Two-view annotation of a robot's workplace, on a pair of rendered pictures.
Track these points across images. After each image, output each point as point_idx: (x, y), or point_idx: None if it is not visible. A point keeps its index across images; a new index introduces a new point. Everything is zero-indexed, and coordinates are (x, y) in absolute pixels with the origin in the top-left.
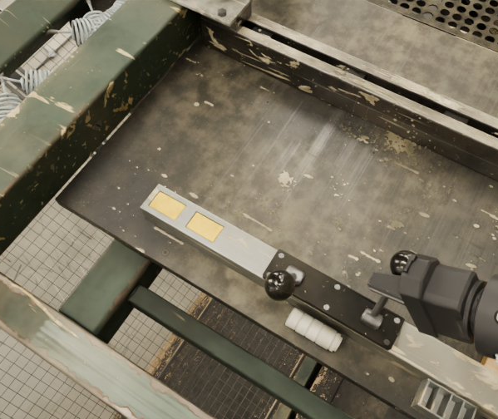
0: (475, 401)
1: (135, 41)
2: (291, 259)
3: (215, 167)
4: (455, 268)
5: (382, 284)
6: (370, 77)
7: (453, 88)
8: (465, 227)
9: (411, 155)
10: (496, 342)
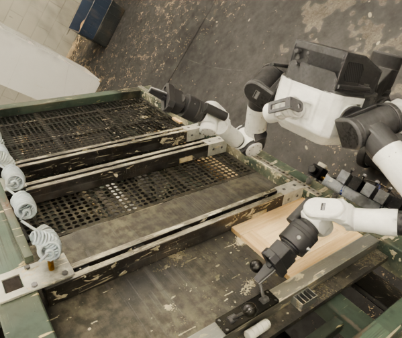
0: (306, 285)
1: (41, 324)
2: (223, 316)
3: (141, 336)
4: (273, 243)
5: (262, 276)
6: (145, 243)
7: (162, 226)
8: (229, 255)
9: (186, 255)
10: (304, 245)
